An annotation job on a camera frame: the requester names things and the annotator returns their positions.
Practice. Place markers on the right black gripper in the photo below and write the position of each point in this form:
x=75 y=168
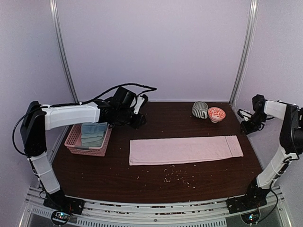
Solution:
x=247 y=129

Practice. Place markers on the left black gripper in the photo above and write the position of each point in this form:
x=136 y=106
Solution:
x=137 y=124

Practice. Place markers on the pink towel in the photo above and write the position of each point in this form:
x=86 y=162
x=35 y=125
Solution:
x=183 y=150

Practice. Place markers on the pink plastic basket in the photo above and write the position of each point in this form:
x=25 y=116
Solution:
x=74 y=145

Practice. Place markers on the green panda towel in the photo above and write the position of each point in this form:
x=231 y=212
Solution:
x=92 y=141

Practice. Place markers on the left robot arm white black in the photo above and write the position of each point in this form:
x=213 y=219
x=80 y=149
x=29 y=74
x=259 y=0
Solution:
x=123 y=108

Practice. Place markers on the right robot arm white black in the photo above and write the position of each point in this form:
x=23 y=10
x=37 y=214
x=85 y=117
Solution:
x=290 y=139

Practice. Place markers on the red patterned bowl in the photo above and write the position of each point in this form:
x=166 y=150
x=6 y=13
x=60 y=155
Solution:
x=216 y=114

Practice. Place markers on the blue towel back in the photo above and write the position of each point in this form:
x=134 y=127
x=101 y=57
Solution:
x=91 y=130

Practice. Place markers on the striped grey mug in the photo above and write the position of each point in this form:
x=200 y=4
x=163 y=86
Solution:
x=200 y=110

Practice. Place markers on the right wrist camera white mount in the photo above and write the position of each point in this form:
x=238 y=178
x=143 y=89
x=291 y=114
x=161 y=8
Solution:
x=244 y=114

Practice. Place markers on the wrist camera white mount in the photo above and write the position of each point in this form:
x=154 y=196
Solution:
x=244 y=114
x=138 y=102

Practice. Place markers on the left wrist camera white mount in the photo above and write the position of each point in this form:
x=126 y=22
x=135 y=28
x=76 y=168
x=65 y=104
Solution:
x=138 y=102

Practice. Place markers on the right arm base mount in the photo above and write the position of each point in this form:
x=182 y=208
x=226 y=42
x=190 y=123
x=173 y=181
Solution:
x=246 y=206

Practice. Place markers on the front aluminium rail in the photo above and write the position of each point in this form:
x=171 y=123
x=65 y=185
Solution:
x=209 y=213

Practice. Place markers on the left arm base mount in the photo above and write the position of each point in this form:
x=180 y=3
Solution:
x=62 y=214

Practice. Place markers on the right aluminium frame post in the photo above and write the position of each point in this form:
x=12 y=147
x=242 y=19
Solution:
x=248 y=40

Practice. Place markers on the aluminium frame post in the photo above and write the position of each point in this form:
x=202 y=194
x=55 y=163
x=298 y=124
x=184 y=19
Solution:
x=248 y=40
x=62 y=52

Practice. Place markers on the left aluminium frame post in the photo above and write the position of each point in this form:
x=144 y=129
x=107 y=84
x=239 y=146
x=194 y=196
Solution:
x=62 y=52

